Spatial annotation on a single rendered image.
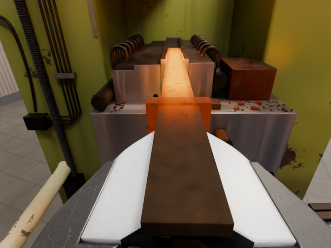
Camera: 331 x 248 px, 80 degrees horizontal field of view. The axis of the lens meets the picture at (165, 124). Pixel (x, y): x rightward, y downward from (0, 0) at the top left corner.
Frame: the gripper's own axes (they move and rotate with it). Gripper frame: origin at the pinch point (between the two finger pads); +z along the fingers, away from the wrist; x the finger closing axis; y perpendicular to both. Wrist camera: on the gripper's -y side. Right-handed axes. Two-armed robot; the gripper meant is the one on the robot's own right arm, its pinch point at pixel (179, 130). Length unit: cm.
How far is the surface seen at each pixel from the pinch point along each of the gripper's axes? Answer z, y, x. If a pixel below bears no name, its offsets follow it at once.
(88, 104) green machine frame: 42, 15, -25
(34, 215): 21, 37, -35
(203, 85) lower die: 27.7, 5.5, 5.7
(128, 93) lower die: 27.7, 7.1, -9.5
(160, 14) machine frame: 76, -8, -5
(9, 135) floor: 161, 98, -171
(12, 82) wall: 264, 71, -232
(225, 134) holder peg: 19.5, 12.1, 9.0
